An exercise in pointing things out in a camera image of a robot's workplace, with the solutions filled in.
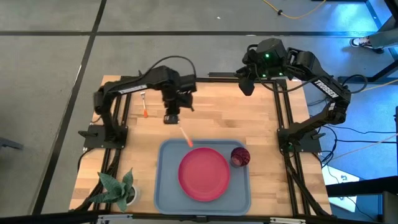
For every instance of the person's shoe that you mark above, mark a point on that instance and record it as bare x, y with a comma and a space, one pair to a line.
359, 42

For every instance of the black aluminium table frame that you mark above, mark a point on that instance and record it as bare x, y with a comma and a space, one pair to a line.
217, 80

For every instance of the black horizontal rig beam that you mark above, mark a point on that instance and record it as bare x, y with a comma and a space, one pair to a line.
199, 218

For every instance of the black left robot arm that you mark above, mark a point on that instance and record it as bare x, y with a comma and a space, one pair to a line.
133, 87

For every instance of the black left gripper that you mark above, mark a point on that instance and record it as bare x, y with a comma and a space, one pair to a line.
174, 101

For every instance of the red patterned cup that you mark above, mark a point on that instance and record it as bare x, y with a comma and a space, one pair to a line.
240, 157

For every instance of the white sheet blue marks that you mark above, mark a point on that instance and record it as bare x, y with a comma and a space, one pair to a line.
339, 177

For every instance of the blue-grey plastic tray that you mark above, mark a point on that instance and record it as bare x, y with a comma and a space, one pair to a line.
168, 186

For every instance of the black metal desk frame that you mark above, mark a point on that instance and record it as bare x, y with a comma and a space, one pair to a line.
357, 80

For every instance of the grey metal floor bracket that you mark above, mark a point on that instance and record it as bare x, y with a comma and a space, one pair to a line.
9, 143

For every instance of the black furniture edge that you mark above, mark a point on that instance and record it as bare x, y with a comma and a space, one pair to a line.
367, 186

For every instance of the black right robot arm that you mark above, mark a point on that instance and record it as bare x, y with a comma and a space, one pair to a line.
326, 88

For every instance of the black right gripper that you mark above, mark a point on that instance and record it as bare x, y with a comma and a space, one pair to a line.
252, 70

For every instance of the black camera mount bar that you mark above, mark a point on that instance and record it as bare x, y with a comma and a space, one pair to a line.
222, 75

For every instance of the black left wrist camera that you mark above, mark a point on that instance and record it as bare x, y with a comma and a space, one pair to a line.
171, 119

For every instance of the red plastic plate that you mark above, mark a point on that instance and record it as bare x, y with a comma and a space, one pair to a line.
203, 174

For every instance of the person's leg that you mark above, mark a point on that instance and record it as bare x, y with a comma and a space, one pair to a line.
384, 39

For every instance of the green plant white pot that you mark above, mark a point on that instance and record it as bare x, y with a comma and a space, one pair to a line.
116, 189

